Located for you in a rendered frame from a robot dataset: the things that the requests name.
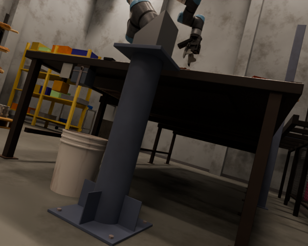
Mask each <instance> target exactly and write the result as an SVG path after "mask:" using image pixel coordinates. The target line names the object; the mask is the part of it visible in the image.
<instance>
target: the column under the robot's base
mask: <svg viewBox="0 0 308 246"><path fill-rule="evenodd" d="M113 46H114V47H115V48H116V49H117V50H119V51H120V52H121V53H122V54H123V55H125V56H126V57H127V58H128V59H129V60H131V61H130V65H129V68H128V72H127V75H126V79H125V82H124V86H123V89H122V93H121V96H120V100H119V103H118V107H117V110H116V113H115V117H114V121H113V124H112V128H111V131H110V135H109V139H108V143H107V146H106V150H105V153H104V156H103V160H102V163H101V167H100V170H99V174H98V177H97V181H96V183H95V182H92V181H90V180H88V179H85V181H84V184H83V188H82V191H81V195H80V198H79V202H78V203H77V204H74V205H66V206H61V207H56V208H50V209H48V210H47V211H48V212H49V213H51V214H53V215H55V216H57V217H59V218H60V219H62V220H64V221H66V222H68V223H70V224H71V225H73V226H75V227H77V228H79V229H80V230H82V231H84V232H86V233H88V234H90V235H91V236H93V237H95V238H97V239H99V240H100V241H102V242H104V243H106V244H108V245H110V246H114V245H116V244H118V243H120V242H122V241H124V240H126V239H128V238H130V237H132V236H134V235H136V234H138V233H140V232H142V231H144V230H146V229H148V228H150V227H152V226H153V224H151V223H149V222H147V221H144V220H142V219H140V218H139V217H138V216H139V212H140V209H141V205H142V202H141V201H139V200H136V199H134V198H132V197H129V196H128V194H129V190H130V186H131V182H132V177H133V174H134V170H135V166H136V163H137V159H138V155H139V151H140V148H141V145H142V141H143V137H144V134H145V130H146V126H147V123H148V119H149V115H150V111H151V108H152V105H153V101H154V96H155V93H156V89H157V85H158V82H159V78H160V74H161V71H162V70H170V71H180V68H179V66H178V65H177V64H176V63H175V61H174V60H173V59H172V58H171V56H170V55H169V54H168V53H167V51H166V50H165V49H164V48H163V47H162V45H148V44H132V43H114V45H113Z"/></svg>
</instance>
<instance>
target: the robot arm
mask: <svg viewBox="0 0 308 246"><path fill-rule="evenodd" d="M126 1H127V3H129V5H130V18H129V19H128V22H127V32H126V36H125V38H126V40H127V41H128V42H129V43H132V42H133V39H134V35H135V33H137V32H138V31H139V30H140V29H142V28H143V27H144V26H145V25H147V24H148V23H149V22H151V21H152V20H153V19H154V18H156V17H157V16H158V14H157V12H156V11H155V10H154V8H153V6H152V5H151V3H150V2H149V1H148V0H126ZM177 1H179V2H181V3H182V4H184V5H186V7H185V9H184V11H180V13H179V15H178V17H177V21H178V22H180V23H182V24H184V25H186V26H189V27H192V30H191V34H190V38H189V39H187V40H185V41H183V42H180V43H178V44H177V45H178V47H179V49H182V48H184V47H185V49H184V53H183V58H185V56H186V55H187V54H188V66H190V63H191V62H195V61H196V59H195V58H194V54H199V52H200V48H201V45H200V42H201V40H202V37H201V33H202V29H203V25H204V21H205V17H204V16H203V15H199V14H197V15H195V16H194V14H195V12H196V10H197V8H198V6H199V5H200V2H201V0H177Z"/></svg>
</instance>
